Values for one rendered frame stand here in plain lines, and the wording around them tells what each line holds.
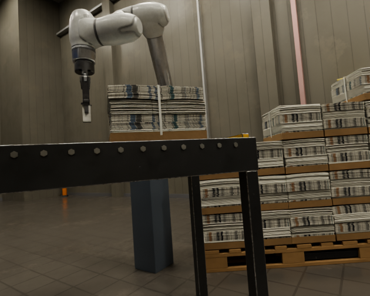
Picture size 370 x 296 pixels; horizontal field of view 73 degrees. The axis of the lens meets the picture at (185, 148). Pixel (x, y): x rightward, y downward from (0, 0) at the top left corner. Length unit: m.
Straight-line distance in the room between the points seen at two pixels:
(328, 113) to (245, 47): 3.28
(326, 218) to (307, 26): 3.48
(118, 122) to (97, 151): 0.24
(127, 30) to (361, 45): 3.92
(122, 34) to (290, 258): 1.63
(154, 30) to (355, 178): 1.60
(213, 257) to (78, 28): 1.48
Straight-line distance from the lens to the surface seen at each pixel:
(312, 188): 1.88
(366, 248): 2.12
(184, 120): 0.99
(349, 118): 2.03
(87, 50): 1.11
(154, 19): 1.59
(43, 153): 0.74
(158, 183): 1.82
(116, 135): 0.93
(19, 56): 8.92
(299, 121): 1.87
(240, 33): 5.17
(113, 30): 1.07
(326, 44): 4.66
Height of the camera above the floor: 0.72
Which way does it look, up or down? 4 degrees up
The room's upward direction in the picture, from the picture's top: 4 degrees counter-clockwise
